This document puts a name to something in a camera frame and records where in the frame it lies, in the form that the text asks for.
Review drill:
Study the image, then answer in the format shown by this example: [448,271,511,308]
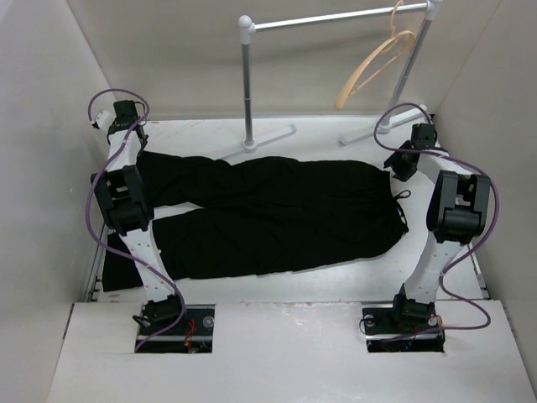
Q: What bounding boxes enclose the beige plastic hanger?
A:
[333,1,416,110]

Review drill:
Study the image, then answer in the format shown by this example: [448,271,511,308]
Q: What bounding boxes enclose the black trousers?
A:
[102,149,410,292]

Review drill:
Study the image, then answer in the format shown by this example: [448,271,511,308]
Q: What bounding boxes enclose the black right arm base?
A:
[359,304,446,353]

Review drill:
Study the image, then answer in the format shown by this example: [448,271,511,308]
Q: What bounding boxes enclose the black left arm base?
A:
[134,305,216,354]

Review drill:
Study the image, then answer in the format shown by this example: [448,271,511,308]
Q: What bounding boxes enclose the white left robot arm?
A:
[91,100,188,338]

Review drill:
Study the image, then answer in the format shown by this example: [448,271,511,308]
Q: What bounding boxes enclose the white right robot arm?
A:
[384,123,498,334]

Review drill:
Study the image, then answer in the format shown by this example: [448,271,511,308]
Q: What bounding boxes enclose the white clothes rack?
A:
[237,0,444,154]

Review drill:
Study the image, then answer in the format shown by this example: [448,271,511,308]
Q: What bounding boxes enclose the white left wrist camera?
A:
[91,110,114,133]

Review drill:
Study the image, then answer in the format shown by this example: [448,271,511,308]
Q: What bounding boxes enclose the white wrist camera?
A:
[91,110,114,133]
[419,104,430,119]

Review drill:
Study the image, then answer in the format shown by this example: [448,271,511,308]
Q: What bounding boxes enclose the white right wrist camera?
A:
[419,104,430,119]

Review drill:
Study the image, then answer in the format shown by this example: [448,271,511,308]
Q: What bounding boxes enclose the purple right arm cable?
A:
[373,102,503,332]

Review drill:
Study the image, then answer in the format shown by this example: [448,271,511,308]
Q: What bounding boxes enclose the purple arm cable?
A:
[85,87,188,353]
[373,102,503,332]

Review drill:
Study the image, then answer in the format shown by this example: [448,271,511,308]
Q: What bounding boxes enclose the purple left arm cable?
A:
[85,87,188,353]

